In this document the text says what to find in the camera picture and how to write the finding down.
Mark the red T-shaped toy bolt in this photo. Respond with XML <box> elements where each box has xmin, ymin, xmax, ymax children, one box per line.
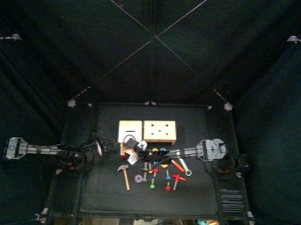
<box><xmin>171</xmin><ymin>173</ymin><xmax>189</xmax><ymax>191</ymax></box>

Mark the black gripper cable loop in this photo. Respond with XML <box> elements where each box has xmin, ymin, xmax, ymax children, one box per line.
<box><xmin>122</xmin><ymin>134</ymin><xmax>139</xmax><ymax>149</ymax></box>

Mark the white printed label sticker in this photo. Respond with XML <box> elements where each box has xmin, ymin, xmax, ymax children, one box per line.
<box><xmin>218</xmin><ymin>188</ymin><xmax>246</xmax><ymax>214</ymax></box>

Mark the wooden box with round holes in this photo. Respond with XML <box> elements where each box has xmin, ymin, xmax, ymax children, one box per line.
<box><xmin>142</xmin><ymin>120</ymin><xmax>178</xmax><ymax>146</ymax></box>

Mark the orange toy screwdriver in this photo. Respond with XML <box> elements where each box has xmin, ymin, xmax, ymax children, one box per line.
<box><xmin>170</xmin><ymin>158</ymin><xmax>187</xmax><ymax>174</ymax></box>

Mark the white toy wrench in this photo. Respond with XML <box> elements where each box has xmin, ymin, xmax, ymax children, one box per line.
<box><xmin>178</xmin><ymin>156</ymin><xmax>194</xmax><ymax>178</ymax></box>

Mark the wooden box with slot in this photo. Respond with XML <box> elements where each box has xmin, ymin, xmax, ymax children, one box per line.
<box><xmin>118</xmin><ymin>120</ymin><xmax>143</xmax><ymax>144</ymax></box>

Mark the wooden toy hammer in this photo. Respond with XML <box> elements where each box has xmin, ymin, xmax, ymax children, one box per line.
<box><xmin>117</xmin><ymin>163</ymin><xmax>131</xmax><ymax>192</ymax></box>

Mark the red wooden toy piece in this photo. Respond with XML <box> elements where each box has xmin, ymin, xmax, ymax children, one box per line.
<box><xmin>121</xmin><ymin>142</ymin><xmax>130</xmax><ymax>159</ymax></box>

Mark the metal table corner clamp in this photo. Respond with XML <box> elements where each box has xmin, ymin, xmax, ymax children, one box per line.
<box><xmin>34</xmin><ymin>207</ymin><xmax>50</xmax><ymax>225</ymax></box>

